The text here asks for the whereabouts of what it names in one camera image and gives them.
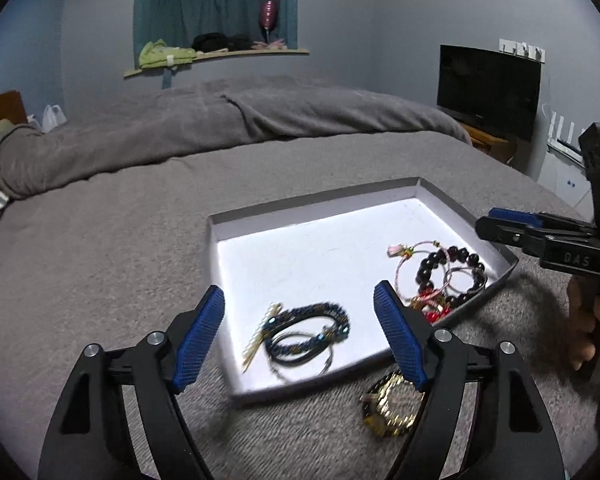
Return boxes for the black hair tie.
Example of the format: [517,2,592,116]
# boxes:
[264,326,335,362]

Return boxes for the silver bangle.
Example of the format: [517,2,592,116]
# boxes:
[267,332,337,380]

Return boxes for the pink balloon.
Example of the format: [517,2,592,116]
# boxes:
[258,0,281,42]

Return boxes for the green cloth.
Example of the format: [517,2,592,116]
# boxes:
[137,39,197,69]

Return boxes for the white router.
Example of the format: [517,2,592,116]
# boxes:
[546,109,584,162]

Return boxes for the white wall hooks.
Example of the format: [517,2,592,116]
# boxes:
[498,38,546,64]

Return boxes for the wooden window shelf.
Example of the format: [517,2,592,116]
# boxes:
[123,48,311,79]

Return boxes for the pink tassel bracelet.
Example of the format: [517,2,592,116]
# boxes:
[386,240,448,306]

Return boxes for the teal curtain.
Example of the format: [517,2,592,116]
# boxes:
[132,0,300,54]

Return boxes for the white plastic bag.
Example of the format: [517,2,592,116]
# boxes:
[40,105,67,134]

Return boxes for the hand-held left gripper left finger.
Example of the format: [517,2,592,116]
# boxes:
[37,285,227,480]

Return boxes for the black cloth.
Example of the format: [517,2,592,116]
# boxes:
[191,32,254,54]

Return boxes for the person's right hand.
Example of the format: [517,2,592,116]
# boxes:
[567,279,600,372]

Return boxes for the blue bead bracelet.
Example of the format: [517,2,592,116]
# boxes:
[261,301,352,347]

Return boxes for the pearl hair clip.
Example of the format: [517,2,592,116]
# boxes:
[241,302,285,373]

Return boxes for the grey knit blanket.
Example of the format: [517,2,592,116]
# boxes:
[0,127,600,480]

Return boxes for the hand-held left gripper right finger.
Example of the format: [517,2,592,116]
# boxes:
[372,281,566,480]

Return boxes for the grey folded quilt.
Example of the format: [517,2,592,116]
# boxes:
[0,76,473,202]

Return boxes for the grey cardboard tray box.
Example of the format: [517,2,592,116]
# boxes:
[207,176,520,407]

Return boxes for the black bead bracelet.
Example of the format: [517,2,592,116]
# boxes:
[416,246,487,307]

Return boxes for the black television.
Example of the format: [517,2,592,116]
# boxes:
[436,44,542,142]

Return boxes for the white cardboard box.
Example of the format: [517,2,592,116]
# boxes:
[536,142,594,209]

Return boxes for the wooden headboard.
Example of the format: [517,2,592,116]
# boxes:
[0,91,29,134]

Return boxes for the gold link bracelet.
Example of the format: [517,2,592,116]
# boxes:
[410,294,444,314]

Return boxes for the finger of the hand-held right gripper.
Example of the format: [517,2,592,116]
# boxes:
[490,208,594,234]
[475,217,547,261]

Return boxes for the wooden television stand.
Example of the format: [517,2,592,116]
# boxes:
[457,121,519,167]

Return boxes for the gold charm bead bracelet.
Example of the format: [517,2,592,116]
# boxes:
[360,367,427,438]

